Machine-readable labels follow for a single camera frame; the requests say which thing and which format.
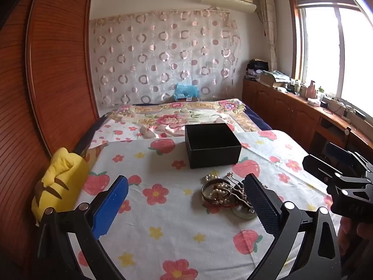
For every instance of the green jade bangle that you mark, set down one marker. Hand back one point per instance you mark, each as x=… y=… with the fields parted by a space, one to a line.
x=243 y=213

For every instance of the white power strip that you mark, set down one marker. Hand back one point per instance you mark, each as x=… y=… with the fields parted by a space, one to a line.
x=343 y=106

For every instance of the black jewelry box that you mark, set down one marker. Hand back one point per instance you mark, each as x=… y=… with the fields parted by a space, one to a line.
x=212 y=145

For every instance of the yellow plush toy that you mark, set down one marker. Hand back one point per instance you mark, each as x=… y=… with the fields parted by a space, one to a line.
x=61 y=180

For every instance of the pile of dark clothes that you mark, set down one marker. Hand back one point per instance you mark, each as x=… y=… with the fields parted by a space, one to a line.
x=256 y=68

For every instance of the cardboard box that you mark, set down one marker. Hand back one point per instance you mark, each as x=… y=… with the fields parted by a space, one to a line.
x=272 y=79

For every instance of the pink bottle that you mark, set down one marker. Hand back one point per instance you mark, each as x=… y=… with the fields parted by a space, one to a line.
x=311 y=89

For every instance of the strawberry-print sheet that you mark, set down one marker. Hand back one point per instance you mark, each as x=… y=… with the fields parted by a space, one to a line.
x=174 y=218

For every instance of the window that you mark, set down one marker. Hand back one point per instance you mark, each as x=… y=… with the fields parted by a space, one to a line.
x=329 y=46

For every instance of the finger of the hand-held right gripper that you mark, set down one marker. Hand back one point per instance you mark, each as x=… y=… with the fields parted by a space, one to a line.
x=317 y=166
x=339 y=150

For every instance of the person's right hand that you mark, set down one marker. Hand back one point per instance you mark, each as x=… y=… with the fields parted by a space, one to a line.
x=365 y=229

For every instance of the wooden cabinet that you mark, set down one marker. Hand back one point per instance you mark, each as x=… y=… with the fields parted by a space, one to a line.
x=279 y=108

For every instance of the floral blanket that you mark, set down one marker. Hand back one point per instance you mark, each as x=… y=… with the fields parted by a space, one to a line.
x=174 y=116

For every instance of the checked window curtain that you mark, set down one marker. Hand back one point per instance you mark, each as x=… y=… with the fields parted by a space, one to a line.
x=269 y=26

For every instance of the navy bed sheet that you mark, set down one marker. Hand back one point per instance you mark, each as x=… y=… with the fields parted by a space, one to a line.
x=258 y=119

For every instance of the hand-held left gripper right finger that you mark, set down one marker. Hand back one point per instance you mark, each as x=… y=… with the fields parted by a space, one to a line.
x=262 y=207

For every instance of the circle-patterned sheer curtain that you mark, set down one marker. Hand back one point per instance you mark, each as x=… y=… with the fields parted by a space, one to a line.
x=163 y=55

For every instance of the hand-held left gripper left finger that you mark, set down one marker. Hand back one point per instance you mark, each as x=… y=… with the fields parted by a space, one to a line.
x=110 y=207

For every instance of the blue plastic bag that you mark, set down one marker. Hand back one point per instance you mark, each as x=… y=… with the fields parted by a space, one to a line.
x=186 y=91

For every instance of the brown metal bangle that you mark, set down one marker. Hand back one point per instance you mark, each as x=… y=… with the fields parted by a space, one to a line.
x=207 y=191

